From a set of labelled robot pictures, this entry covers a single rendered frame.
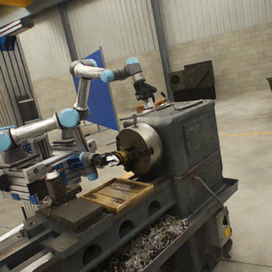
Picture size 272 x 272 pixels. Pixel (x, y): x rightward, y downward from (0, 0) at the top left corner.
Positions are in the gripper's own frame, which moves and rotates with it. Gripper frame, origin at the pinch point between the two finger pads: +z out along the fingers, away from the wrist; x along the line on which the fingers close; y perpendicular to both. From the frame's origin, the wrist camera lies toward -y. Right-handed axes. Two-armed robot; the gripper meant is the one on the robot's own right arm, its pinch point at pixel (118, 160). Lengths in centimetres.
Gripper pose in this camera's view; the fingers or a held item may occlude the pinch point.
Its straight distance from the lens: 159.2
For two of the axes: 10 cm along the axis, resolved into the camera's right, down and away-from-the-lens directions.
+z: 6.9, 0.2, -7.3
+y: -7.0, 3.0, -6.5
